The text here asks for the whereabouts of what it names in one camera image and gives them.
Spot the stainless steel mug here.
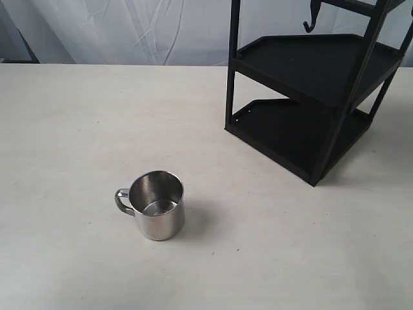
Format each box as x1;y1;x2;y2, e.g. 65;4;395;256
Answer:
114;170;185;242

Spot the black tiered rack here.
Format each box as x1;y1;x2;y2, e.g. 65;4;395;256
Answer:
225;1;412;186

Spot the white backdrop curtain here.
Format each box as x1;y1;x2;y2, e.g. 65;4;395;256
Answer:
0;0;413;68

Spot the dark stand behind curtain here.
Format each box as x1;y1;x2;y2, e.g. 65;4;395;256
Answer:
1;3;39;64

